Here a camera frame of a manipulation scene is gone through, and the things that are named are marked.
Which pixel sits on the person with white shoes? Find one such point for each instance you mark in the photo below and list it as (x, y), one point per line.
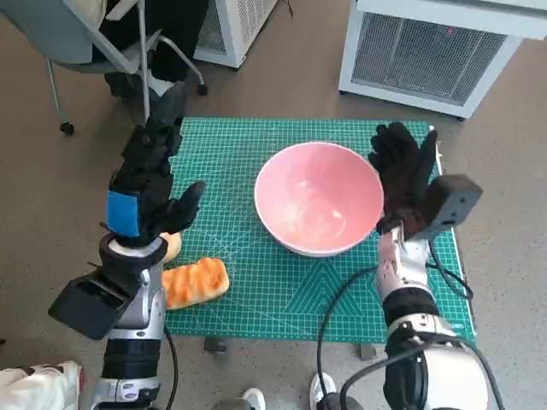
(321, 386)

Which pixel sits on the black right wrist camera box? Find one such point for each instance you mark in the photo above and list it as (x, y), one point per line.
(453, 200)

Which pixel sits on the grey table leg bracket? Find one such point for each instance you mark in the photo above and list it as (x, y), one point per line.
(366, 350)
(215, 344)

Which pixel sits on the grey office chair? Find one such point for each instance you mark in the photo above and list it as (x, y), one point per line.
(51, 30)

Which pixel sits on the green cutting mat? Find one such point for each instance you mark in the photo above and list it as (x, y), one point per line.
(265, 290)

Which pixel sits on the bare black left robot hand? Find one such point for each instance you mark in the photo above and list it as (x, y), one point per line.
(145, 179)

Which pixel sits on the person in white clothing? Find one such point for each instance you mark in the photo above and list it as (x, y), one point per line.
(38, 384)

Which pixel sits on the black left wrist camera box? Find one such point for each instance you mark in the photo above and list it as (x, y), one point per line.
(89, 307)

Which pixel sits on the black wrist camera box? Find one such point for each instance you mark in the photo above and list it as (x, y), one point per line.
(453, 200)
(89, 307)

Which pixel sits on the large white mesh cabinet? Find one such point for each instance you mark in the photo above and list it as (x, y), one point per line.
(427, 47)

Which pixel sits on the orange striped toy bread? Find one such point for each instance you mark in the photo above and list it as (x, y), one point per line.
(196, 282)

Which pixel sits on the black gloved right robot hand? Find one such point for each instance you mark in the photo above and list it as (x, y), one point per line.
(401, 179)

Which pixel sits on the pink bowl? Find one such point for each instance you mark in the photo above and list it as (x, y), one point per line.
(316, 196)

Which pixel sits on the round tan toy bun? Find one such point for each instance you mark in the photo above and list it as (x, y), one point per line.
(173, 247)

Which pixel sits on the small white mesh cabinet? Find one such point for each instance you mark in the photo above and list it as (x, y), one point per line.
(243, 21)

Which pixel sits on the seated person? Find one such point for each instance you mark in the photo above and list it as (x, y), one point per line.
(175, 30)

